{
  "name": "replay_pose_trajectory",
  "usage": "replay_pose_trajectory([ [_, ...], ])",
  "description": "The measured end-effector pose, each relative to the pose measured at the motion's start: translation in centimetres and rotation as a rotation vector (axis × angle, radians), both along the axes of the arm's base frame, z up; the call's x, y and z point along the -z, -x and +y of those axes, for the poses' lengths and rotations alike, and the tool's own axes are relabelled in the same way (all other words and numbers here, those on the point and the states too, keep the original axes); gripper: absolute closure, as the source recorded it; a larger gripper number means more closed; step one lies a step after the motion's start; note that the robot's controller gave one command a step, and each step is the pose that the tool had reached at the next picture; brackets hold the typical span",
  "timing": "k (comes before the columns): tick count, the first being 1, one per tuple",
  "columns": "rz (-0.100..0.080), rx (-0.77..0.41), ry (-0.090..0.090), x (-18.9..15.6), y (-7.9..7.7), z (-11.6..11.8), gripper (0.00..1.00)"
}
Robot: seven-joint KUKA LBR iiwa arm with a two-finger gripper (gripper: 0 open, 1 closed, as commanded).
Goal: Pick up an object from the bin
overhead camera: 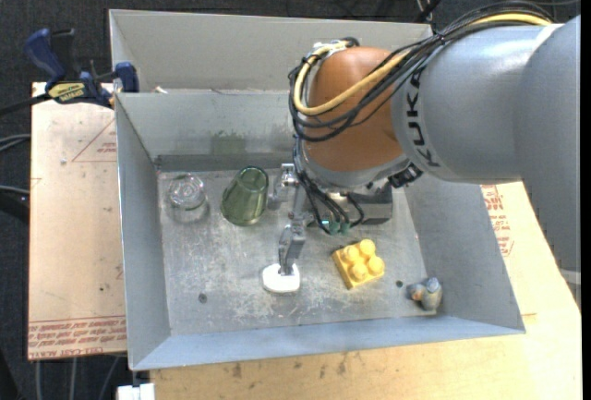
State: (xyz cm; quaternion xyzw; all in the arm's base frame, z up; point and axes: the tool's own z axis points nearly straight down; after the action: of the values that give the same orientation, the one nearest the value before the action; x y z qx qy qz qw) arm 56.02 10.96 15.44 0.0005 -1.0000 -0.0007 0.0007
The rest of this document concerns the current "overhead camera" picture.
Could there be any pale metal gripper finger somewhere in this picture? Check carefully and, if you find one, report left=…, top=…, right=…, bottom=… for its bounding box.
left=266, top=163, right=297, bottom=212
left=277, top=222, right=308, bottom=277

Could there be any green glass cup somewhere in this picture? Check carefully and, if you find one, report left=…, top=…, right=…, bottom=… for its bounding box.
left=219, top=164, right=271, bottom=227

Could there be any white flat rounded piece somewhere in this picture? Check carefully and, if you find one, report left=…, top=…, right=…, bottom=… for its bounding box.
left=260, top=262, right=302, bottom=296

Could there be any grey metal bin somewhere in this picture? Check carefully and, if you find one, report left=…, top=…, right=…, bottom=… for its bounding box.
left=109, top=8, right=526, bottom=372

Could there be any yellow toy brick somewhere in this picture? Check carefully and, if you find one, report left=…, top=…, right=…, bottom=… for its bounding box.
left=331, top=238, right=387, bottom=291

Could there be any clear glass cup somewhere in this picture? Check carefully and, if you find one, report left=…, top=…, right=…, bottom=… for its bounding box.
left=163, top=172, right=211, bottom=224

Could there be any grey and orange toy animal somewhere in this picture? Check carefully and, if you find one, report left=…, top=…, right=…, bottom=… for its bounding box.
left=405, top=276, right=444, bottom=312

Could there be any brown cardboard board red print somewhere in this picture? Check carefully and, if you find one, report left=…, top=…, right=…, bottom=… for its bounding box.
left=26, top=81, right=540, bottom=362

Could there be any black cylinder on white bracket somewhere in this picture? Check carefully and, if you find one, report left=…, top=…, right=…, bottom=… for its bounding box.
left=388, top=163, right=425, bottom=189

